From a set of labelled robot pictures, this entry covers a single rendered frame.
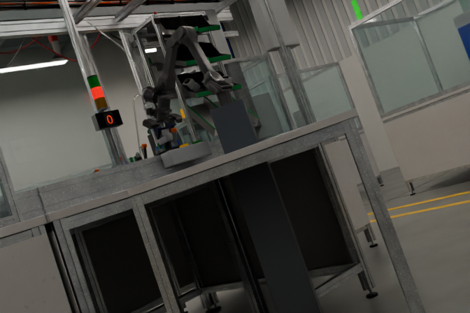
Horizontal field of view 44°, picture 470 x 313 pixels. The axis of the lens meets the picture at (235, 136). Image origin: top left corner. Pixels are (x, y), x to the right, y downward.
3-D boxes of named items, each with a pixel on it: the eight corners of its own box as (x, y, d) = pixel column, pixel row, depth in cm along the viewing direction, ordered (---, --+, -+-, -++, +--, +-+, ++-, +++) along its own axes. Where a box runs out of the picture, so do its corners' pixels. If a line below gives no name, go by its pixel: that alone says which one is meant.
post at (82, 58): (124, 172, 259) (56, -33, 267) (119, 174, 257) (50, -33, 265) (121, 174, 261) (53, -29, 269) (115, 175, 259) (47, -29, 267)
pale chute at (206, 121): (236, 130, 276) (237, 122, 274) (213, 137, 269) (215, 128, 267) (203, 103, 294) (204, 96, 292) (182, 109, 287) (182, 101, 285)
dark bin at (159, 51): (209, 61, 280) (207, 47, 278) (186, 66, 273) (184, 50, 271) (179, 58, 302) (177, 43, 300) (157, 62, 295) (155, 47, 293)
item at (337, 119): (358, 115, 203) (355, 107, 203) (122, 199, 211) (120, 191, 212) (343, 127, 272) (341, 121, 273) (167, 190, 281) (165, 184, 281)
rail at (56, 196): (230, 158, 259) (222, 135, 260) (47, 214, 198) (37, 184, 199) (223, 162, 263) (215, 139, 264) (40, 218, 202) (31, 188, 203)
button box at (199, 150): (212, 153, 244) (208, 139, 244) (174, 164, 230) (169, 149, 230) (203, 157, 249) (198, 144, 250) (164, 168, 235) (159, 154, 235)
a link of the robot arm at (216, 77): (191, 24, 248) (182, 32, 251) (181, 23, 242) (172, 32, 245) (229, 86, 242) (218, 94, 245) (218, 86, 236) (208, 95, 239)
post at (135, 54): (186, 184, 395) (122, -4, 406) (175, 187, 389) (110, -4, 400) (182, 185, 399) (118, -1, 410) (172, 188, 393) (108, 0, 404)
